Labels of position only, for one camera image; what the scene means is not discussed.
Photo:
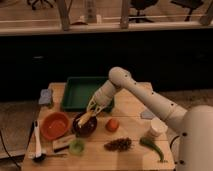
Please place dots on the white paper cup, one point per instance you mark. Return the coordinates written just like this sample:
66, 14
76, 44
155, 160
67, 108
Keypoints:
157, 127

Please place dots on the red tomato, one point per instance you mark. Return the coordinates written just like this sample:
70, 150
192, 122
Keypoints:
112, 125

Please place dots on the grey cloth piece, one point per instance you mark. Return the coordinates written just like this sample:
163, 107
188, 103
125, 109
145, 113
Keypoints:
147, 114

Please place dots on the orange bowl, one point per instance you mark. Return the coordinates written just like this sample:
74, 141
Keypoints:
55, 125

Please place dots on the brown pine cone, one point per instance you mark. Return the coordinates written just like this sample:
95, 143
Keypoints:
121, 144

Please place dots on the green tray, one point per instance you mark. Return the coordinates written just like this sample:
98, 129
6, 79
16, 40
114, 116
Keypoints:
78, 91

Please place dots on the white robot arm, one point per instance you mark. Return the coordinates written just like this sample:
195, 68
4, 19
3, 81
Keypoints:
194, 125

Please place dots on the yellow banana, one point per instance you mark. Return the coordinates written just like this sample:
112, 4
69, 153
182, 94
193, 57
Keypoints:
84, 118

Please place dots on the wooden brush block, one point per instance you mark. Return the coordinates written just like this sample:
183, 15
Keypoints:
63, 142

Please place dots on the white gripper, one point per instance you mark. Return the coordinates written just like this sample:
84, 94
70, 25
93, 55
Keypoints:
101, 99

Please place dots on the green chili pepper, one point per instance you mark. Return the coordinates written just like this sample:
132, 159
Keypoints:
144, 141

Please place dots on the dark purple bowl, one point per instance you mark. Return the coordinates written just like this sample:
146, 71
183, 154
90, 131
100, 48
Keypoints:
87, 129

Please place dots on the small green cup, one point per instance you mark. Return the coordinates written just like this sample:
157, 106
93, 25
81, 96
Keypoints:
76, 147

